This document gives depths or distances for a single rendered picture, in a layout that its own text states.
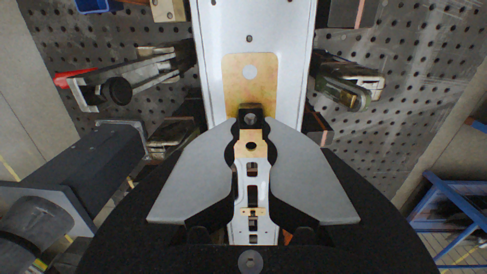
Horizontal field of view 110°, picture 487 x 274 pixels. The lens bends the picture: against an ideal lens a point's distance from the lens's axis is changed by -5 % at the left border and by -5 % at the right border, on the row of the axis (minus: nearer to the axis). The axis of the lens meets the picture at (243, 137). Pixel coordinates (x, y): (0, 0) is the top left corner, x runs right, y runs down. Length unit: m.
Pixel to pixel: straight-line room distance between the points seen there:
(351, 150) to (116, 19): 1.04
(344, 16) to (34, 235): 0.83
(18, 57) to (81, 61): 1.36
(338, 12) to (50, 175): 0.81
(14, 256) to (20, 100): 1.94
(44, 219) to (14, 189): 0.11
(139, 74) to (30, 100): 2.15
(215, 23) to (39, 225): 0.62
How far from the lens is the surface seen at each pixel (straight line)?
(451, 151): 2.55
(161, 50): 0.33
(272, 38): 0.38
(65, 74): 0.35
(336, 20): 0.43
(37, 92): 2.31
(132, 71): 0.29
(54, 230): 0.70
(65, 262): 3.28
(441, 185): 2.43
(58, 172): 0.74
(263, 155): 0.16
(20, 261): 0.68
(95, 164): 0.73
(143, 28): 0.77
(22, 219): 0.69
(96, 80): 0.24
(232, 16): 0.38
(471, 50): 1.02
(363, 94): 0.33
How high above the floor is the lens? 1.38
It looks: 58 degrees down
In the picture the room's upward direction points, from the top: 176 degrees counter-clockwise
